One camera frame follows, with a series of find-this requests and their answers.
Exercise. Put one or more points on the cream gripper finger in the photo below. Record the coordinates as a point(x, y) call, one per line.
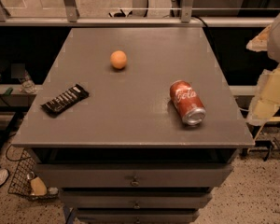
point(260, 41)
point(266, 101)

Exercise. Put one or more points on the red coke can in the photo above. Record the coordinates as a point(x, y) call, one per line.
point(187, 103)

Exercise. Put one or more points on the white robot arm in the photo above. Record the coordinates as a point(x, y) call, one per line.
point(273, 46)

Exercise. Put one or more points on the yellow metal stand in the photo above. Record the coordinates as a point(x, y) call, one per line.
point(267, 137)

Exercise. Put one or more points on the orange fruit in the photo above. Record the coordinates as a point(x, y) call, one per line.
point(118, 59)

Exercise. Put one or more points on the grey drawer cabinet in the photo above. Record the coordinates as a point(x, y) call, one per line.
point(129, 117)

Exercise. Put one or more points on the black chocolate bar wrapper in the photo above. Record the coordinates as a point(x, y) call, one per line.
point(65, 100)

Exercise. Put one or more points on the bottom grey drawer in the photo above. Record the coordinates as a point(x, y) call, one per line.
point(137, 216)

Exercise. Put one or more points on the grey drawer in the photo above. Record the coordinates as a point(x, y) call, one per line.
point(136, 199)
point(133, 175)
point(137, 216)

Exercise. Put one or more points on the middle grey drawer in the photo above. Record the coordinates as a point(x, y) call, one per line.
point(136, 199)

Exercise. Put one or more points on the top grey drawer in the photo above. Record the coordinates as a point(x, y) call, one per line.
point(133, 175)

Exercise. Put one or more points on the clear plastic bottle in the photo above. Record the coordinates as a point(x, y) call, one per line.
point(27, 83)

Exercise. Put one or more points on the yellow bottle in basket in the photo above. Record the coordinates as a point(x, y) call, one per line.
point(38, 187)

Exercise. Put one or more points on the grey metal rail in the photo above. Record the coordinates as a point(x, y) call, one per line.
point(141, 22)

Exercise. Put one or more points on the black wire basket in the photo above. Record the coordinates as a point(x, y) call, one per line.
point(21, 180)

